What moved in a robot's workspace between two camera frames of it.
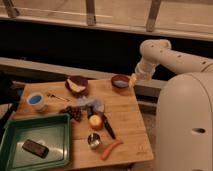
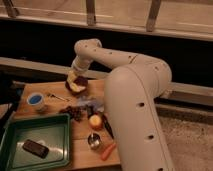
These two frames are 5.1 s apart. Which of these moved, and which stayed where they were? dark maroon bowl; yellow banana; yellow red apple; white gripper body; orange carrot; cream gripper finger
Moved: white gripper body; cream gripper finger
Stayed: yellow red apple; orange carrot; dark maroon bowl; yellow banana
